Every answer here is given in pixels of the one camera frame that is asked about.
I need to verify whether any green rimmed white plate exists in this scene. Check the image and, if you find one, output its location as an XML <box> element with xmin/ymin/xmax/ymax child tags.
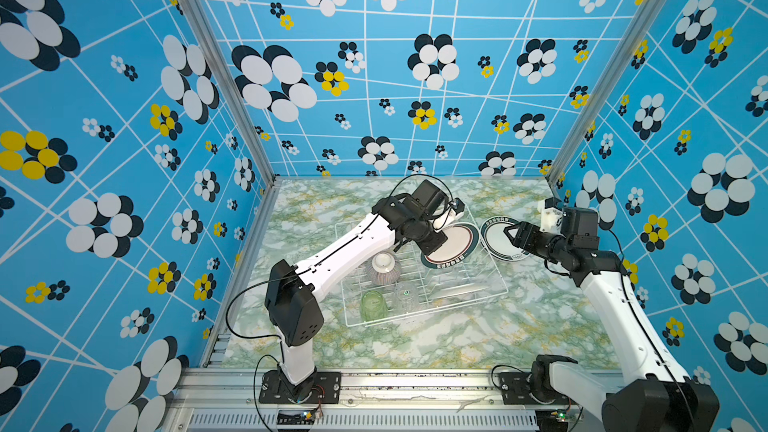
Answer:
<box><xmin>480</xmin><ymin>216</ymin><xmax>528</xmax><ymax>262</ymax></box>

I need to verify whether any dark rimmed white plate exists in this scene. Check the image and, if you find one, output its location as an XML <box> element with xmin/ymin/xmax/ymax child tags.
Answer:
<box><xmin>420</xmin><ymin>223</ymin><xmax>480</xmax><ymax>269</ymax></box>

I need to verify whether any white wire dish rack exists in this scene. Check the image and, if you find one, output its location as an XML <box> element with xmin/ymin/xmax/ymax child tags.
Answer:
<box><xmin>341</xmin><ymin>209</ymin><xmax>508</xmax><ymax>327</ymax></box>

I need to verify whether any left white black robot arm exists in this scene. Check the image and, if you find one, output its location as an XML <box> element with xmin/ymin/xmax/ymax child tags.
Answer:
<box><xmin>264</xmin><ymin>179</ymin><xmax>465</xmax><ymax>401</ymax></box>

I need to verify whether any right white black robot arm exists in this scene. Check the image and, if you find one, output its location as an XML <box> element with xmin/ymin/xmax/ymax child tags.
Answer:
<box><xmin>504</xmin><ymin>207</ymin><xmax>720</xmax><ymax>431</ymax></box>

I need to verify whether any front white plate in rack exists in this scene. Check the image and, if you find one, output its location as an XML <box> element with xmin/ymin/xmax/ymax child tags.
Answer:
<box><xmin>430</xmin><ymin>284</ymin><xmax>487</xmax><ymax>301</ymax></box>

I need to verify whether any clear glass cup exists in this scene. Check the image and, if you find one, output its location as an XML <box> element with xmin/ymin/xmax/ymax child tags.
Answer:
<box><xmin>393</xmin><ymin>281</ymin><xmax>420</xmax><ymax>315</ymax></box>

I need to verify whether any green glass cup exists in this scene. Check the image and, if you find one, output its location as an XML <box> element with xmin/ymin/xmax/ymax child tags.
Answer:
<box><xmin>360</xmin><ymin>290</ymin><xmax>389</xmax><ymax>322</ymax></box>

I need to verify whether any right circuit board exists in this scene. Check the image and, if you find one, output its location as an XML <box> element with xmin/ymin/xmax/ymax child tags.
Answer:
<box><xmin>536</xmin><ymin>410</ymin><xmax>569</xmax><ymax>432</ymax></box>

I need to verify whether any circuit board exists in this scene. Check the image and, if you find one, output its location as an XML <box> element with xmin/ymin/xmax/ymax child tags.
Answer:
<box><xmin>536</xmin><ymin>410</ymin><xmax>569</xmax><ymax>432</ymax></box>
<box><xmin>276</xmin><ymin>408</ymin><xmax>323</xmax><ymax>426</ymax></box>

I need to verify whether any left circuit board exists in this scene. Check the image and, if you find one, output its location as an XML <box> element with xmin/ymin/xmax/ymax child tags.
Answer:
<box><xmin>276</xmin><ymin>408</ymin><xmax>323</xmax><ymax>426</ymax></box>

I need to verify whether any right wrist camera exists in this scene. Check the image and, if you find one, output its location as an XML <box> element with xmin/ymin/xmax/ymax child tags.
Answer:
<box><xmin>537</xmin><ymin>197</ymin><xmax>563</xmax><ymax>234</ymax></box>

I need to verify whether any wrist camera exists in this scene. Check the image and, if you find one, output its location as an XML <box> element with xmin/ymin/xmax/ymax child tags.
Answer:
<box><xmin>433</xmin><ymin>197</ymin><xmax>465</xmax><ymax>231</ymax></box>
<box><xmin>537</xmin><ymin>197</ymin><xmax>563</xmax><ymax>234</ymax></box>

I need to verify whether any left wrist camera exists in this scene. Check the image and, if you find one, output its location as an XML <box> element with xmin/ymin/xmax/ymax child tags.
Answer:
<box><xmin>433</xmin><ymin>197</ymin><xmax>465</xmax><ymax>231</ymax></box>

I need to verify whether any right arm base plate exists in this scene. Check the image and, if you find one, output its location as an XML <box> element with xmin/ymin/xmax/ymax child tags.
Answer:
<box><xmin>494</xmin><ymin>372</ymin><xmax>573</xmax><ymax>408</ymax></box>

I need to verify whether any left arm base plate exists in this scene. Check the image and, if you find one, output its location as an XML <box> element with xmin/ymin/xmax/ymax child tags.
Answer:
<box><xmin>256</xmin><ymin>369</ymin><xmax>342</xmax><ymax>405</ymax></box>

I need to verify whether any right aluminium frame post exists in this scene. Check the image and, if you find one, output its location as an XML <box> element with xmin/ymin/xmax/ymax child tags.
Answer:
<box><xmin>547</xmin><ymin>0</ymin><xmax>667</xmax><ymax>192</ymax></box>

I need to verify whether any aluminium frame post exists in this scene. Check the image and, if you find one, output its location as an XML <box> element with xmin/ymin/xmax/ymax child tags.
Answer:
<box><xmin>180</xmin><ymin>0</ymin><xmax>275</xmax><ymax>190</ymax></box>
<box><xmin>547</xmin><ymin>0</ymin><xmax>667</xmax><ymax>192</ymax></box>

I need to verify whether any aluminium front rail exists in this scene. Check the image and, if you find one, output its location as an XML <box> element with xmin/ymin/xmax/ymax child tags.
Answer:
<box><xmin>161</xmin><ymin>367</ymin><xmax>603</xmax><ymax>431</ymax></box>

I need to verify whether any left aluminium frame post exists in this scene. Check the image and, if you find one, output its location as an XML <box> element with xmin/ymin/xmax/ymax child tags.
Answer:
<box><xmin>180</xmin><ymin>0</ymin><xmax>275</xmax><ymax>190</ymax></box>

